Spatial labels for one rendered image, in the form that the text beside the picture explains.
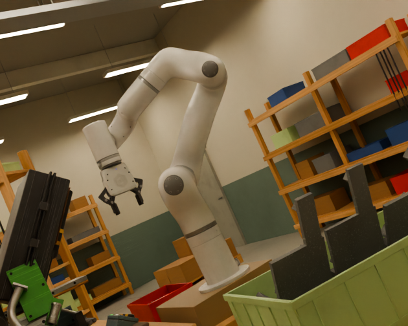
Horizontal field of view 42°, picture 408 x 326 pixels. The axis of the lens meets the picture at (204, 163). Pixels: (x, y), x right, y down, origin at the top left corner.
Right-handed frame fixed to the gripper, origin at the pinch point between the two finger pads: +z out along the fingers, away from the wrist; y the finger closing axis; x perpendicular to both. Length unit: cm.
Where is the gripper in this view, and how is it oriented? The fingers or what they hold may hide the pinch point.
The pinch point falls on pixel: (129, 207)
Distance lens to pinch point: 186.2
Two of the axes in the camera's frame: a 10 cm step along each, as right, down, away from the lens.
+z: 4.1, 9.1, -0.6
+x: -4.4, 2.5, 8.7
